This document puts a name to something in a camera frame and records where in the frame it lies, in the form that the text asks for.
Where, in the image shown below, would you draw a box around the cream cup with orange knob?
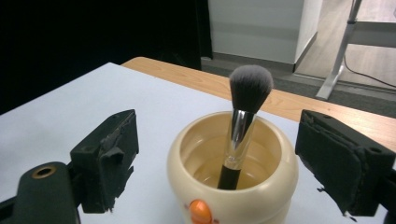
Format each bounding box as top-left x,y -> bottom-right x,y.
166,110 -> 300,224

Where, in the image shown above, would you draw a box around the white cabinet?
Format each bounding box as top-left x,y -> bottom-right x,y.
207,0 -> 324,74

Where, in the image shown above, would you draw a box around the black makeup brush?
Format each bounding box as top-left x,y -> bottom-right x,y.
217,63 -> 275,191

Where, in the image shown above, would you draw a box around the black floor cables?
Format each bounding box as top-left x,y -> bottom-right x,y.
343,55 -> 396,90

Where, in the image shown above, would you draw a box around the wooden table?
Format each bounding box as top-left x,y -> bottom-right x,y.
120,56 -> 396,154

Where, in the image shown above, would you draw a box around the white metal desk frame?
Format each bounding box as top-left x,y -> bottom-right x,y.
315,0 -> 396,101

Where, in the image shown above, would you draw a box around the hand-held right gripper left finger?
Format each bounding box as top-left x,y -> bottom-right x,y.
69,108 -> 140,215

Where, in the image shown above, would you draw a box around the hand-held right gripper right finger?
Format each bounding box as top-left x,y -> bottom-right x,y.
294,108 -> 396,217

